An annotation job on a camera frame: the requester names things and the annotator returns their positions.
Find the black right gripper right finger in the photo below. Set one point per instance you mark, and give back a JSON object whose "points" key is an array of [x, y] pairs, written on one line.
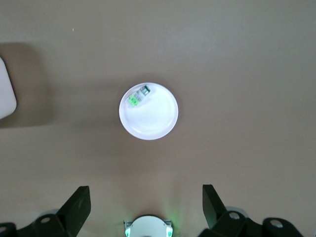
{"points": [[212, 207]]}

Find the green switch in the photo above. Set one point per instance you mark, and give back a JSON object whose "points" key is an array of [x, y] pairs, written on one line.
{"points": [[137, 97]]}

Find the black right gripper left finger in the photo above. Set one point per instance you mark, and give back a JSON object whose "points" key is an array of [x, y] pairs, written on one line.
{"points": [[76, 209]]}

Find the pink round plate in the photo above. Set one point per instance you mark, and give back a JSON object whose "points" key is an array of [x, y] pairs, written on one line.
{"points": [[148, 118]]}

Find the white lidded box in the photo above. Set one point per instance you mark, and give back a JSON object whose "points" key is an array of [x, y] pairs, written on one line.
{"points": [[6, 93]]}

